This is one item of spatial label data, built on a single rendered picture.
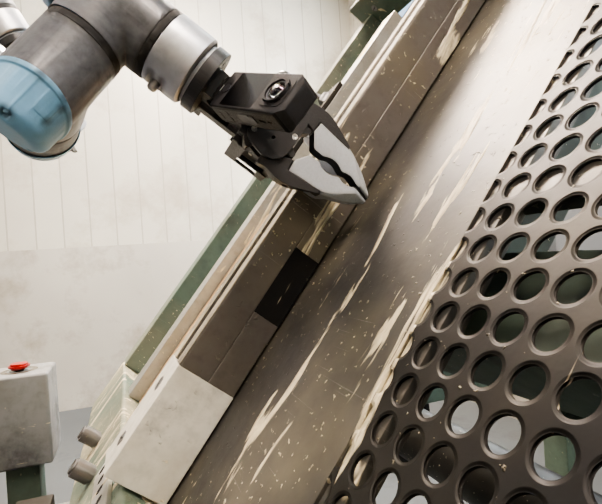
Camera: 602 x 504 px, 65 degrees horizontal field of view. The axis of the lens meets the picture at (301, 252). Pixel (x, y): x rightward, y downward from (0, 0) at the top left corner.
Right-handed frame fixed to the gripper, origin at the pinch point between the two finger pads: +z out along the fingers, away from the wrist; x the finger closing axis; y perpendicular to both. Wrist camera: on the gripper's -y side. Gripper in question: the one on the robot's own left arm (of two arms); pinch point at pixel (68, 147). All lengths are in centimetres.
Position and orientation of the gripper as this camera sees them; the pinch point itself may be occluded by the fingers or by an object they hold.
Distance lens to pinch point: 98.1
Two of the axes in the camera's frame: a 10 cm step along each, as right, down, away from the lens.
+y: 8.0, -5.2, 2.8
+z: 5.0, 8.5, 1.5
